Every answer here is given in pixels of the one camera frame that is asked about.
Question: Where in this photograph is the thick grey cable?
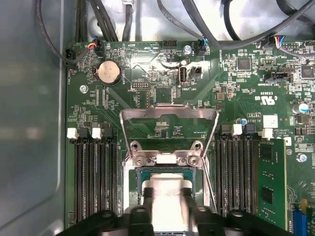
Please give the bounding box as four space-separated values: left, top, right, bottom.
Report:
183 0 315 51

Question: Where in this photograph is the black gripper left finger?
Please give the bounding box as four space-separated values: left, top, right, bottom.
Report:
58 186 155 236

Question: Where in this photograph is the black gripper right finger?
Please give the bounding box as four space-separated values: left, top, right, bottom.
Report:
183 187 296 236

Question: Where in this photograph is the CPU socket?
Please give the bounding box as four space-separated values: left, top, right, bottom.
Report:
122 140 211 236

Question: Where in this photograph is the blue expansion slot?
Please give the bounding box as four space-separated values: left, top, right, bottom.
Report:
292 207 305 236

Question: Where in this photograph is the silver CPU plate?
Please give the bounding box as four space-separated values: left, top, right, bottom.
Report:
137 168 197 236

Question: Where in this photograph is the green motherboard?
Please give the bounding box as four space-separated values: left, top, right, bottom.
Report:
65 40 315 236

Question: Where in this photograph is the grey sleeved cable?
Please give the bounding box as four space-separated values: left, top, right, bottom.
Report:
122 0 135 42

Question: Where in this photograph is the round coin battery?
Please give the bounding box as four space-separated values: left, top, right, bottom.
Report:
97 60 122 86

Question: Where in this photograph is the black open PC case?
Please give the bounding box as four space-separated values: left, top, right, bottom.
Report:
0 0 315 236

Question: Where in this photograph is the black cable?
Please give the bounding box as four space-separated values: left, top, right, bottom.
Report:
73 0 89 44
88 0 120 42
157 0 210 45
223 0 243 41

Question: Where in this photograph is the thin dark cable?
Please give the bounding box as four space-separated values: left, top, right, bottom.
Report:
35 0 77 68

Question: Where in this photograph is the metal socket cover frame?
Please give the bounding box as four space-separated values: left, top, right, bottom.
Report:
119 104 220 158

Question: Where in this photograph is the green RAM stick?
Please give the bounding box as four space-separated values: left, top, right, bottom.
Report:
257 139 288 232

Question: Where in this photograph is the RAM slot with black latches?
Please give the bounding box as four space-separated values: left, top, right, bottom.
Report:
79 127 100 218
215 124 231 217
101 122 121 217
242 124 258 219

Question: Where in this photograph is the RAM slot with white latches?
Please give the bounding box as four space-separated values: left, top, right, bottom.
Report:
228 123 244 214
91 127 111 214
66 127 87 224
255 127 274 222

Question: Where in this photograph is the silver internal USB port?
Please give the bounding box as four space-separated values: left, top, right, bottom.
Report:
178 65 188 87

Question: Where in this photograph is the thin wire locking lever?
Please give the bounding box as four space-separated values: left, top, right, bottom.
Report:
203 157 220 214

